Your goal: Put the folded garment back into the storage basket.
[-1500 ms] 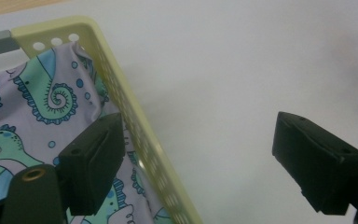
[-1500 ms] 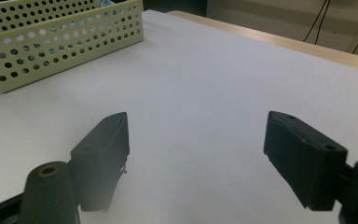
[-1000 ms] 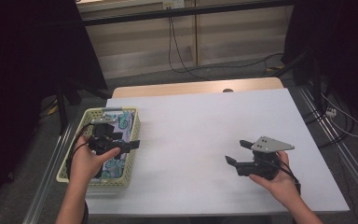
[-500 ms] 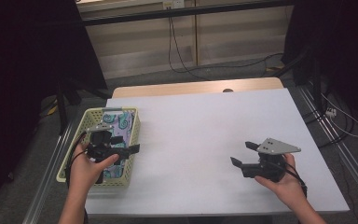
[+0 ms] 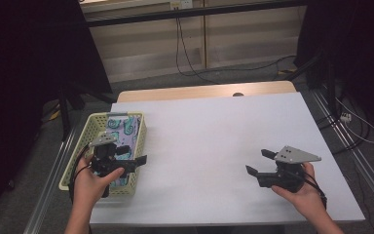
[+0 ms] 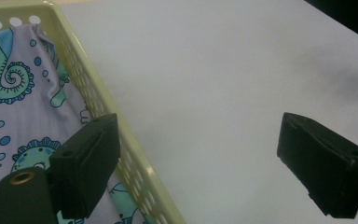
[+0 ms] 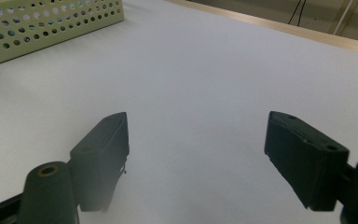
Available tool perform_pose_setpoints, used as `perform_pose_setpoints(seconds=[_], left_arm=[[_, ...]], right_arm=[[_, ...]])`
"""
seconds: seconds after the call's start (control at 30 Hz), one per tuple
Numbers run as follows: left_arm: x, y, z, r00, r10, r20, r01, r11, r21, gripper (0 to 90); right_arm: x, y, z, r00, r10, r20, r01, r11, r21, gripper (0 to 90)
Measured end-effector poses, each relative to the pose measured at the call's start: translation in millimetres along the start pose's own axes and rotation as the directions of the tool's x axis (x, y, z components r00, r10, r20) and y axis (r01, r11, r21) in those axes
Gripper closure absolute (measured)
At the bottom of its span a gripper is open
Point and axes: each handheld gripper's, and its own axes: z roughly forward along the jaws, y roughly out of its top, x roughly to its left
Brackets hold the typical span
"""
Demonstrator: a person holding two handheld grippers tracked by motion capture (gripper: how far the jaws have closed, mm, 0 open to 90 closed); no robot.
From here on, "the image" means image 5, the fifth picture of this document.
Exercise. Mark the black metal stand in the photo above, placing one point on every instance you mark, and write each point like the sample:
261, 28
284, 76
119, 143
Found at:
329, 87

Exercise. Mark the aluminium floor rail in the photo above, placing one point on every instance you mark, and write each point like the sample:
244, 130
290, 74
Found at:
50, 182
363, 162

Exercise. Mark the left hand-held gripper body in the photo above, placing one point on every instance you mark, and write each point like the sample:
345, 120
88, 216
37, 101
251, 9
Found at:
105, 159

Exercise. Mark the black horizontal bar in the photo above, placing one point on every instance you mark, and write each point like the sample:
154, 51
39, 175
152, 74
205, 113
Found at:
191, 13

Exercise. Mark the purple seahorse print garment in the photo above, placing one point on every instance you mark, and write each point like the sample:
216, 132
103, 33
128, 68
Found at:
125, 130

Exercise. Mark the person's right hand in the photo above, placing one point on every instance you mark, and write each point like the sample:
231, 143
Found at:
306, 198

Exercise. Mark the white table cover sheet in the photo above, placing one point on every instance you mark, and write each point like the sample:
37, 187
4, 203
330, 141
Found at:
207, 146

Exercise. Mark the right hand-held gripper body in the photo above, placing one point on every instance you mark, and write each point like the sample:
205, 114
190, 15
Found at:
289, 175

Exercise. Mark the black curtain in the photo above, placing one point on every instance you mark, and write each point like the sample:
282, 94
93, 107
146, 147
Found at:
363, 48
22, 81

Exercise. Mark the yellow perforated plastic basket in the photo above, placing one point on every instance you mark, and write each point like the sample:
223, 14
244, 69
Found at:
78, 162

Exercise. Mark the black tripod stand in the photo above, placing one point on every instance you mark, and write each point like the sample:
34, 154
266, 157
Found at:
65, 113

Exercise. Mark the light wooden table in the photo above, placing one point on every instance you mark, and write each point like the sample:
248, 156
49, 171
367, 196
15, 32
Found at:
175, 92

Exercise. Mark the white wall socket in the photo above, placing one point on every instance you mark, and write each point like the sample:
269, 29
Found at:
181, 4

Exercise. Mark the person's left hand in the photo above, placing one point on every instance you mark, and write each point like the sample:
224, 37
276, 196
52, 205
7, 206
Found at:
89, 188

